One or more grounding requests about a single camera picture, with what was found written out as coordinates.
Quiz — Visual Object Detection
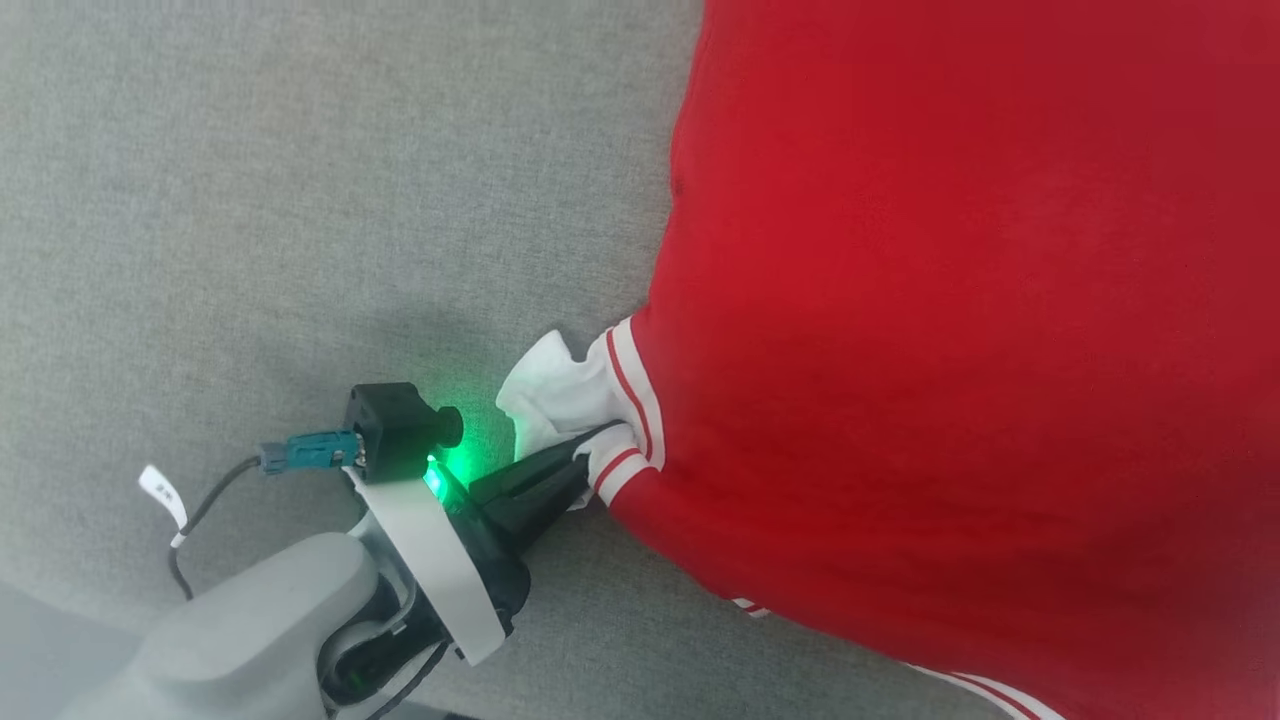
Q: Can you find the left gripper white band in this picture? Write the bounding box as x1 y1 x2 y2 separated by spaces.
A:
320 422 623 701

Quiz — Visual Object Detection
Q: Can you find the red and white garment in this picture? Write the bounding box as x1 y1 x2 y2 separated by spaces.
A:
495 0 1280 720

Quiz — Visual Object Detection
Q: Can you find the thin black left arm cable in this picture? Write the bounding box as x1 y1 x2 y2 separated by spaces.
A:
362 640 453 720

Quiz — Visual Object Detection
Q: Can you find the black cable with teal connector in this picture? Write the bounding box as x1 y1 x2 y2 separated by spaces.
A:
168 428 363 603

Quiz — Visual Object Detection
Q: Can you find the white cable label tag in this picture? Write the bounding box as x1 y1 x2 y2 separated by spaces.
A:
137 464 190 550

